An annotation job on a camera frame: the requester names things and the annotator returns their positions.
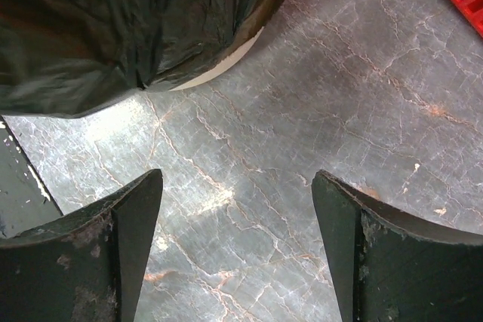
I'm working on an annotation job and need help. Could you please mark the beige trash bin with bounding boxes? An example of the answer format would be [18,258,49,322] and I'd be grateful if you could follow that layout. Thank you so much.
[149,26,264,92]

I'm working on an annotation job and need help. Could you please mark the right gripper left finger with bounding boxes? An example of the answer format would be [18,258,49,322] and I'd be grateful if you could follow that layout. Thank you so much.
[1,169,163,321]

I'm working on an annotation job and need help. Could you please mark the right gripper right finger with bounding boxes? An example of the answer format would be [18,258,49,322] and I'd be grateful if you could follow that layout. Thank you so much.
[312,170,482,321]

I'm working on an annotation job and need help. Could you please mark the black trash bag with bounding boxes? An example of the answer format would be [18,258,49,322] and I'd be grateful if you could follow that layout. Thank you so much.
[1,0,284,118]

